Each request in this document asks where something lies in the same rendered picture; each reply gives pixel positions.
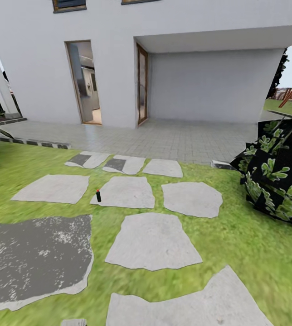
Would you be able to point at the tree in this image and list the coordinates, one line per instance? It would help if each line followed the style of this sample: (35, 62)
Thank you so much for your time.
(277, 77)

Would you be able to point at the fixed window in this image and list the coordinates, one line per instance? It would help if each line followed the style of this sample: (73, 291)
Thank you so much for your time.
(83, 70)

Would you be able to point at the door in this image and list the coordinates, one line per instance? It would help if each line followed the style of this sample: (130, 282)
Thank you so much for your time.
(141, 59)

